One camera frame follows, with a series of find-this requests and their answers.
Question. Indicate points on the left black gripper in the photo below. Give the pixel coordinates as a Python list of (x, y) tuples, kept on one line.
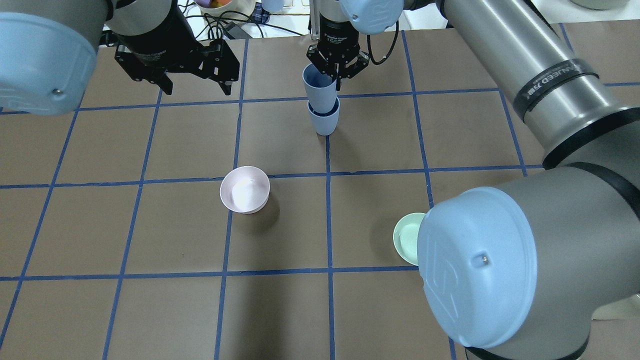
[(152, 37)]

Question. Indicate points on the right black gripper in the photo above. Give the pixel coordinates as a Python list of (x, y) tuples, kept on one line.
[(337, 35)]

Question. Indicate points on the blue cup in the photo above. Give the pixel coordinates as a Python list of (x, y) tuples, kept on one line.
[(320, 89), (325, 123)]

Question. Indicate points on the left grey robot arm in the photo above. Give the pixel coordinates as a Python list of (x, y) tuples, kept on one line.
[(49, 49)]

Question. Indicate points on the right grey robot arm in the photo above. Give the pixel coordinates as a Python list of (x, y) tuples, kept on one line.
[(365, 306)]

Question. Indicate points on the pink white bowl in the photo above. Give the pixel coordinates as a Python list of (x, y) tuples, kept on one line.
[(245, 190)]

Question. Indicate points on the mint green bowl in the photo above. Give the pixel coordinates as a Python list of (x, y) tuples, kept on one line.
[(405, 237)]

